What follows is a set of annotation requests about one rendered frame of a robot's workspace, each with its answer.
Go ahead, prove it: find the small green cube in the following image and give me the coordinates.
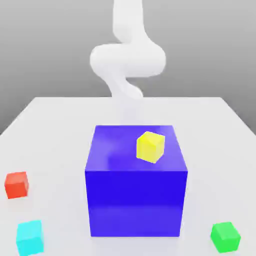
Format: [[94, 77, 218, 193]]
[[210, 221, 242, 254]]

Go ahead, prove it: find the small yellow cube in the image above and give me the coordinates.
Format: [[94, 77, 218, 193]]
[[136, 131, 166, 164]]

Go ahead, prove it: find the large blue box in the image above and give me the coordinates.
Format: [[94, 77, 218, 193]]
[[84, 124, 189, 238]]

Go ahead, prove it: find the small cyan cube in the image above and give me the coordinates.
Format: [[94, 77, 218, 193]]
[[15, 219, 45, 256]]

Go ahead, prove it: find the small red cube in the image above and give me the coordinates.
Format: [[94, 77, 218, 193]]
[[4, 171, 30, 200]]

